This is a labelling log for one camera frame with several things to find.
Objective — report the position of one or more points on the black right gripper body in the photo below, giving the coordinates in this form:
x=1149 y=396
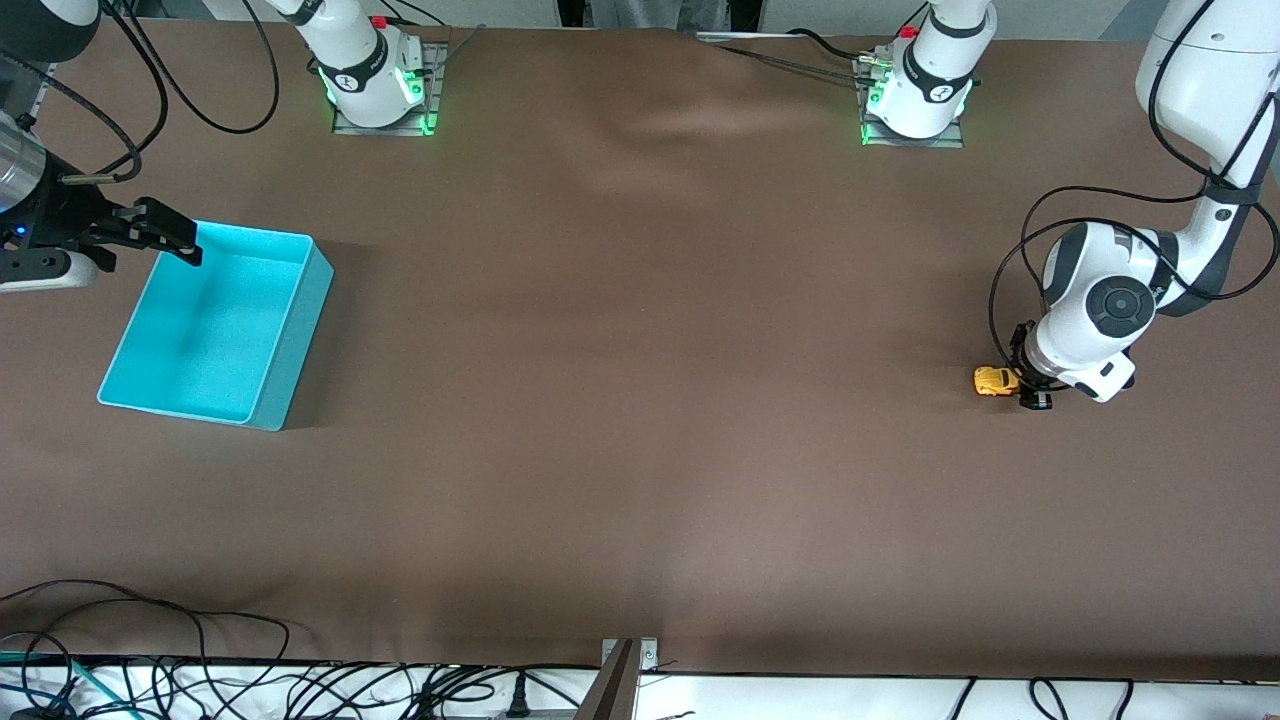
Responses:
x=58 y=217

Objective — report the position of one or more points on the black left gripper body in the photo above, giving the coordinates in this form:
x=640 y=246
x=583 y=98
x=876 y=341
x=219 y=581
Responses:
x=1025 y=373

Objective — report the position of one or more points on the yellow beetle toy car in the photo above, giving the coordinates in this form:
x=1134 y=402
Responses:
x=993 y=381

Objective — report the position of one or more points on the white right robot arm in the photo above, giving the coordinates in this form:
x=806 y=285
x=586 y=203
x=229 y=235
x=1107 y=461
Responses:
x=365 y=75

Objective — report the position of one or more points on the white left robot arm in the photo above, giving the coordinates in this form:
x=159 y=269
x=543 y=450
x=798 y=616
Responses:
x=1200 y=80

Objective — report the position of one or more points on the turquoise plastic bin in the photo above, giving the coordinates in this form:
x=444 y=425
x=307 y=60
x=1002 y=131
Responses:
x=210 y=330

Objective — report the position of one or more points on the brown table cover mat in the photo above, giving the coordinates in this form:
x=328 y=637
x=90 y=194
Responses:
x=640 y=400

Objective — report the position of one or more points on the grey power strip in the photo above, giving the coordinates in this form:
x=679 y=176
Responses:
x=545 y=714

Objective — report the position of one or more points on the black power plug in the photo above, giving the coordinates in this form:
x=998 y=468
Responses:
x=518 y=700

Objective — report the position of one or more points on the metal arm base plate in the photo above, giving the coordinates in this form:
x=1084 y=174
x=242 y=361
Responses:
x=437 y=70
x=920 y=143

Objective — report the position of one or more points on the silver bracket plate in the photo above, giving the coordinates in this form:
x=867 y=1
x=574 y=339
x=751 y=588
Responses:
x=648 y=655

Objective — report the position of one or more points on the grey metal mount post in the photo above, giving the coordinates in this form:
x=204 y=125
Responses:
x=610 y=695

